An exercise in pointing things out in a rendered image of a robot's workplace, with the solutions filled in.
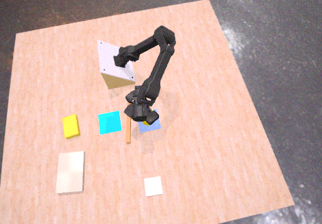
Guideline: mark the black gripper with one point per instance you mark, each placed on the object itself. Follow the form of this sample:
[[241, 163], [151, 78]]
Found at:
[[152, 116]]

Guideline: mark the orange flat bar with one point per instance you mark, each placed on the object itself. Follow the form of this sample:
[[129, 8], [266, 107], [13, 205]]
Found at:
[[128, 127]]

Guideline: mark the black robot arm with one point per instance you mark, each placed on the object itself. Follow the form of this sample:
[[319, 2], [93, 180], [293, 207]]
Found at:
[[150, 88]]

